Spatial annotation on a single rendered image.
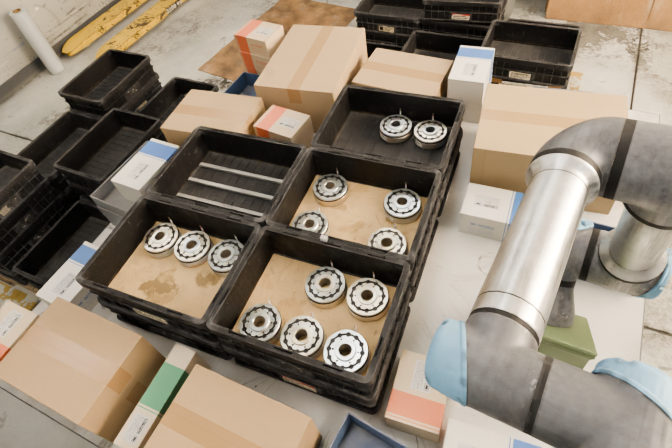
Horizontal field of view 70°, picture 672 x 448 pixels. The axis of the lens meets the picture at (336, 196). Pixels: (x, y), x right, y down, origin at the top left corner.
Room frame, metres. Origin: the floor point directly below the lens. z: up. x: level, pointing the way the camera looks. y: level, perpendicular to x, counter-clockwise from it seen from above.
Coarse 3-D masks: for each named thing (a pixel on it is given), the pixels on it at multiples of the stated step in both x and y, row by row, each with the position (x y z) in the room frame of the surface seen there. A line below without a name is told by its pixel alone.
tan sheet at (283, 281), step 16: (272, 256) 0.75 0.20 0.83; (272, 272) 0.70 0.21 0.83; (288, 272) 0.69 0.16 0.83; (304, 272) 0.68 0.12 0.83; (256, 288) 0.67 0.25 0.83; (272, 288) 0.66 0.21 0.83; (288, 288) 0.65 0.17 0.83; (304, 288) 0.64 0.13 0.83; (272, 304) 0.61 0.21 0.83; (288, 304) 0.60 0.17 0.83; (304, 304) 0.59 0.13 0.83; (288, 320) 0.56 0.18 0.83; (320, 320) 0.54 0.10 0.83; (336, 320) 0.53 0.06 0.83; (352, 320) 0.52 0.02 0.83; (384, 320) 0.51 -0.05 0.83; (304, 336) 0.51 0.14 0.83; (368, 336) 0.48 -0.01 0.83
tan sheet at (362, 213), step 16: (320, 176) 1.01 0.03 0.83; (352, 192) 0.92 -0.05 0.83; (368, 192) 0.91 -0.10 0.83; (384, 192) 0.90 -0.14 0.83; (304, 208) 0.90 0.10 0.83; (320, 208) 0.89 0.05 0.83; (336, 208) 0.87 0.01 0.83; (352, 208) 0.86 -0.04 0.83; (368, 208) 0.85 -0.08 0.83; (336, 224) 0.82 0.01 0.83; (352, 224) 0.81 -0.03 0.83; (368, 224) 0.79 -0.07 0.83; (384, 224) 0.78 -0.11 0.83; (400, 224) 0.77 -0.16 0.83; (416, 224) 0.76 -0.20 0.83; (352, 240) 0.75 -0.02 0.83
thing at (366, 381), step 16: (256, 240) 0.74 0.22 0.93; (304, 240) 0.71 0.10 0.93; (368, 256) 0.63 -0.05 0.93; (384, 256) 0.62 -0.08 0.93; (240, 272) 0.66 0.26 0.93; (400, 288) 0.53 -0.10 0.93; (208, 320) 0.55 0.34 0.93; (224, 336) 0.51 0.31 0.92; (240, 336) 0.50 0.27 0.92; (384, 336) 0.42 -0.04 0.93; (272, 352) 0.44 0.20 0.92; (320, 368) 0.38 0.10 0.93; (336, 368) 0.38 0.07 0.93; (368, 368) 0.36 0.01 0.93; (368, 384) 0.34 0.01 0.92
